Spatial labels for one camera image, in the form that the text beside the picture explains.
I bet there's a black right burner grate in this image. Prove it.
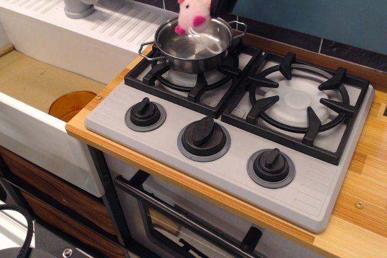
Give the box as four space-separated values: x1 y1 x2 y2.
221 51 374 166

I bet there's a small steel pan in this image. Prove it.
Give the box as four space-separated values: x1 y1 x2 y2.
138 18 247 74

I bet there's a grey toy stove top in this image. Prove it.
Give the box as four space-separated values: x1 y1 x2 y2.
85 46 375 232

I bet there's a wooden drawer cabinet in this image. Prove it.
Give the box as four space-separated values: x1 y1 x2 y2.
1 147 125 257

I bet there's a black left burner grate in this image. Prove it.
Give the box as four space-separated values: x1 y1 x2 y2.
124 40 262 118

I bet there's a toy oven door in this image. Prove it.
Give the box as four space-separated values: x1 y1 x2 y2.
105 155 319 257

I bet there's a black stove knob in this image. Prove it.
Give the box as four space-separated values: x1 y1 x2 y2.
177 117 231 163
247 148 296 189
125 97 167 132

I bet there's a black middle stove knob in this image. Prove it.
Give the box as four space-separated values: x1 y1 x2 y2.
177 117 231 163

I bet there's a white toy sink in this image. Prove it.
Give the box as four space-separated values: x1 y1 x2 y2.
1 0 175 197

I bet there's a black right stove knob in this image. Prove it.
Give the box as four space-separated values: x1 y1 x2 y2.
247 148 296 189

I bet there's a black cable lower left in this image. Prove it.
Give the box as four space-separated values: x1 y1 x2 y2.
0 204 36 258

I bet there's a black burner grate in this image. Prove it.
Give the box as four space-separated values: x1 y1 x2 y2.
221 51 374 166
124 40 262 118

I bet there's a black oven door handle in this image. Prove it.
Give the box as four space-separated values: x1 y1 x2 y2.
114 170 262 257

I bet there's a black left stove knob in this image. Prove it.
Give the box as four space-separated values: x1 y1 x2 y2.
125 97 167 132

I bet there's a pink stuffed pig toy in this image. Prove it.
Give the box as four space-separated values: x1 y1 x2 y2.
174 0 221 54

